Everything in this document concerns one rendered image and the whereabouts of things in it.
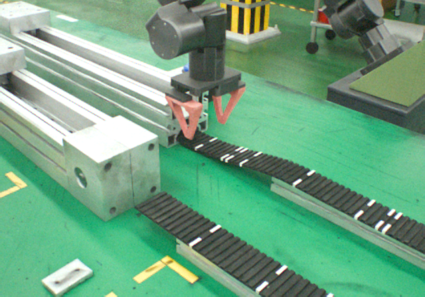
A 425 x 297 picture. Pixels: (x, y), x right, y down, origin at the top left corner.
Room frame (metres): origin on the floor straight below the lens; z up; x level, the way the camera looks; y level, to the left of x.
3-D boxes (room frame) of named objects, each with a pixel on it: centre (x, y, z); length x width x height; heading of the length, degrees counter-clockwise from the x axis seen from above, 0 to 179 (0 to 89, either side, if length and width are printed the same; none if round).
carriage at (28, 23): (1.16, 0.52, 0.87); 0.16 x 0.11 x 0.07; 47
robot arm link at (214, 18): (0.69, 0.01, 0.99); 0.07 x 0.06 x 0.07; 144
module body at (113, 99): (0.99, 0.34, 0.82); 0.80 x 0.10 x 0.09; 47
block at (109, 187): (0.56, 0.13, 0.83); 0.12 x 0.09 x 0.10; 137
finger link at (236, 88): (0.71, -0.01, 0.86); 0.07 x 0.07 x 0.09; 47
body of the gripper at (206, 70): (0.69, 0.01, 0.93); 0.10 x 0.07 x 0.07; 137
